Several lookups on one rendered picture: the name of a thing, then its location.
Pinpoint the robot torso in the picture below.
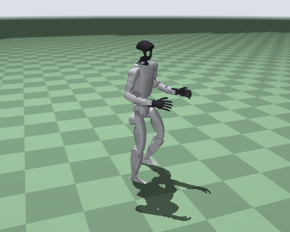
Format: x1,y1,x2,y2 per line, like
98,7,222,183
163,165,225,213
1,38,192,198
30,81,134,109
132,60,155,118

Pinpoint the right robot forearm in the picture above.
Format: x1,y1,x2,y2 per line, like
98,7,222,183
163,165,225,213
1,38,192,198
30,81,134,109
125,92,152,106

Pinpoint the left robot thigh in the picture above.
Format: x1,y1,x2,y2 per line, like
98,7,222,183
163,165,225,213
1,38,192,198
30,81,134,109
145,107,164,145

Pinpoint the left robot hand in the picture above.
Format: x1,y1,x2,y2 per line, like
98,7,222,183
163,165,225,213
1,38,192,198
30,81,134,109
171,87,192,99

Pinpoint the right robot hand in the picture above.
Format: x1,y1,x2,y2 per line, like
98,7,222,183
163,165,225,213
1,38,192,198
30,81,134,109
148,97,173,111

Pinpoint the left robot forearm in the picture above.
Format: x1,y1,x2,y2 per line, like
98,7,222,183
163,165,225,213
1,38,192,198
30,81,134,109
158,82,175,95

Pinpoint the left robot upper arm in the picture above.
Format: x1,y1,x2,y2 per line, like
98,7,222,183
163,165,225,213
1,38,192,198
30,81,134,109
152,61,160,88

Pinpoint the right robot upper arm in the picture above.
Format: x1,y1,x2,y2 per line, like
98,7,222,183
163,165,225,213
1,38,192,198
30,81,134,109
124,67,140,99

